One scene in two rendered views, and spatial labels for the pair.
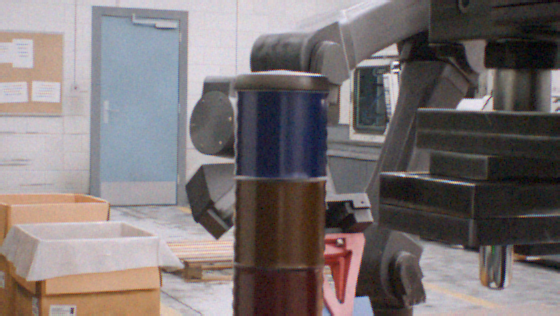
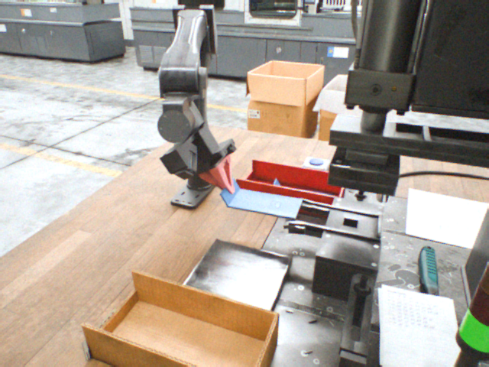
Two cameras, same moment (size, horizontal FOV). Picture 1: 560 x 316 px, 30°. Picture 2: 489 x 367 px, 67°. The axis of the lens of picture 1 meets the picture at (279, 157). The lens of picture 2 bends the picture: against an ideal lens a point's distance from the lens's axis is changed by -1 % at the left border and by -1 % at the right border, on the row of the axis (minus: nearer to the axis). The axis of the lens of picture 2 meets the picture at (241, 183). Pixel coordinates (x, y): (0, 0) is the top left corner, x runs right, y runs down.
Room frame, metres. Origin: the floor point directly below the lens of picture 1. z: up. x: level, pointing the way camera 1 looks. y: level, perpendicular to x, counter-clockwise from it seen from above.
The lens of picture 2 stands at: (0.40, 0.37, 1.39)
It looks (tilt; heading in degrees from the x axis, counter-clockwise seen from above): 29 degrees down; 318
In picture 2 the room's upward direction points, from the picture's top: straight up
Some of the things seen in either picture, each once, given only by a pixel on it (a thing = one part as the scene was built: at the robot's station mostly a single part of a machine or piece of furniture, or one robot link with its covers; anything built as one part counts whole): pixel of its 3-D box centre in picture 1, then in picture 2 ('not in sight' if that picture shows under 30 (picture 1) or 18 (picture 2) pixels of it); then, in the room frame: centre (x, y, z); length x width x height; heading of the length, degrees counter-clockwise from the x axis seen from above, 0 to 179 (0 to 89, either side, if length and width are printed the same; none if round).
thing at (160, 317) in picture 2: not in sight; (182, 339); (0.72, 0.19, 0.93); 0.25 x 0.13 x 0.08; 27
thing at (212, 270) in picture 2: not in sight; (237, 279); (0.77, 0.04, 0.91); 0.17 x 0.16 x 0.02; 117
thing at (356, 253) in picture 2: not in sight; (353, 230); (0.67, -0.15, 0.98); 0.20 x 0.10 x 0.01; 117
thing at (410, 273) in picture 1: (381, 277); not in sight; (1.09, -0.11, 1.00); 0.09 x 0.06 x 0.06; 47
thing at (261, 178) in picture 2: not in sight; (291, 186); (0.91, -0.26, 0.93); 0.25 x 0.12 x 0.06; 27
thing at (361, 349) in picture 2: not in sight; (357, 319); (0.56, -0.01, 0.95); 0.15 x 0.03 x 0.10; 117
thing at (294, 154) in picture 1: (281, 133); not in sight; (0.42, 0.00, 1.17); 0.04 x 0.04 x 0.03
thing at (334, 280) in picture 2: not in sight; (350, 248); (0.67, -0.15, 0.94); 0.20 x 0.10 x 0.07; 117
